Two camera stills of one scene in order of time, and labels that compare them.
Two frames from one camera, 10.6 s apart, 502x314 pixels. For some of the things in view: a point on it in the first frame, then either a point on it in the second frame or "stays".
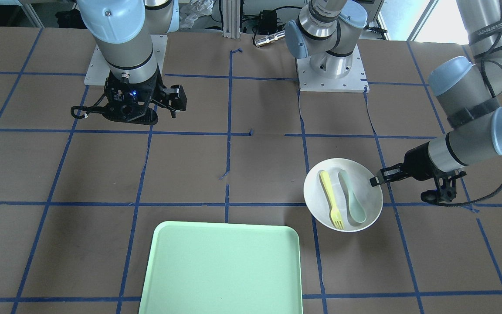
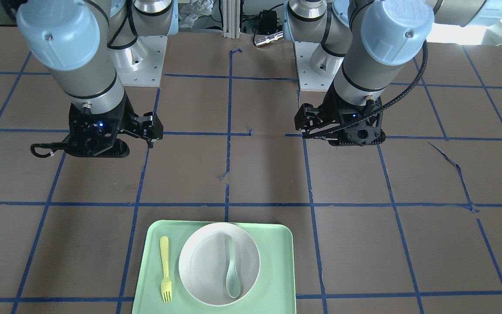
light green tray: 218,267 stays
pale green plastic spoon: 357,209 to 232,286
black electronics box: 267,22 stays
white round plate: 338,192 to 203,263
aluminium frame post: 231,18 stays
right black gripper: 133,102 to 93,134
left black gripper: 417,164 to 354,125
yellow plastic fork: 335,214 to 166,283
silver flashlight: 269,39 stays
